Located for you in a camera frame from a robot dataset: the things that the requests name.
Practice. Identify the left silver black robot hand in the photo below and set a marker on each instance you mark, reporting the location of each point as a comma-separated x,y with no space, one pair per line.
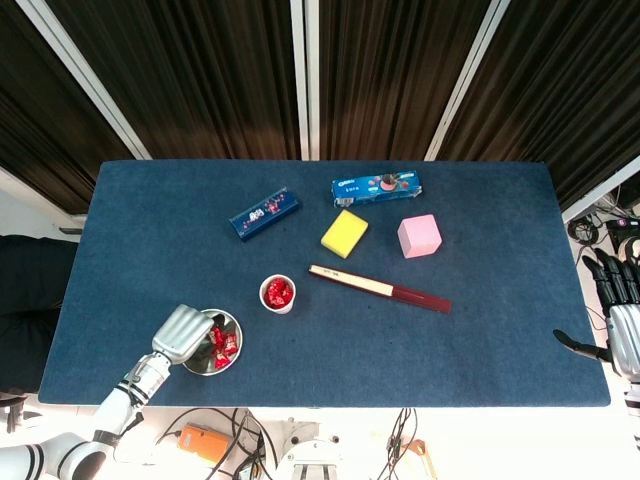
180,332

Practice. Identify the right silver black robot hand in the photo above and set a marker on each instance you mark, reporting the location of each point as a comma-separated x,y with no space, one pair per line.
625,340

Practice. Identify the red candy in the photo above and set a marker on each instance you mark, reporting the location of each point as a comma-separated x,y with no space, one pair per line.
230,345
273,291
218,336
285,295
220,356

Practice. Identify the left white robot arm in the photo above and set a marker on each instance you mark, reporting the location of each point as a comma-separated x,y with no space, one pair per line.
115,407

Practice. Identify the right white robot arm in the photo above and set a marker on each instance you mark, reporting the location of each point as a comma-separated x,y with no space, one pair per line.
634,400

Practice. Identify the round silver metal plate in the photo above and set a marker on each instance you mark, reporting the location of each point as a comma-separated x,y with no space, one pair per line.
207,365

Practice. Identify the white paper cup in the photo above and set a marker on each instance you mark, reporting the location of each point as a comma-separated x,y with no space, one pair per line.
281,310

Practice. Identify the dark blue rectangular box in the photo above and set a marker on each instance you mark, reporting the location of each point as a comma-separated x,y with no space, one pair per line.
265,214

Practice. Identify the black electronics box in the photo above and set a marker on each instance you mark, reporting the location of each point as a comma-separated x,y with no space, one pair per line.
622,230

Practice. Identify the orange device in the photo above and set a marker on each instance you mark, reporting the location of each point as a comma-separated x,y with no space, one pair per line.
205,442

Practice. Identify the blue felt table cover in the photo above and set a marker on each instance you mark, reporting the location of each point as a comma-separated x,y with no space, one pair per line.
450,350

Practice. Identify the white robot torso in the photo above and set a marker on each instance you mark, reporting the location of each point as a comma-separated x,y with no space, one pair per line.
310,457

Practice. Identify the yellow sponge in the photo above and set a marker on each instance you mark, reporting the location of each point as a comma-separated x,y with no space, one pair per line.
345,234

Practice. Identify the dark red folded fan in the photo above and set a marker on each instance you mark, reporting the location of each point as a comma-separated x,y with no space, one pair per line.
380,289

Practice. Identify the pink foam cube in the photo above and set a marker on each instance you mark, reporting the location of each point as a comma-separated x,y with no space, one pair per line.
420,236

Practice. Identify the blue Oreo cookie box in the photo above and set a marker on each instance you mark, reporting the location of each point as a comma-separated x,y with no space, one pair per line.
375,187

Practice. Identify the dark brown curtain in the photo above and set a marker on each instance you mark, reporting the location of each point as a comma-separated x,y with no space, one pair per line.
200,75
560,90
40,100
390,75

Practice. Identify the white frame post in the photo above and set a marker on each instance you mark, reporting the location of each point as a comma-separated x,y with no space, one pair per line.
300,75
600,194
463,75
314,75
84,75

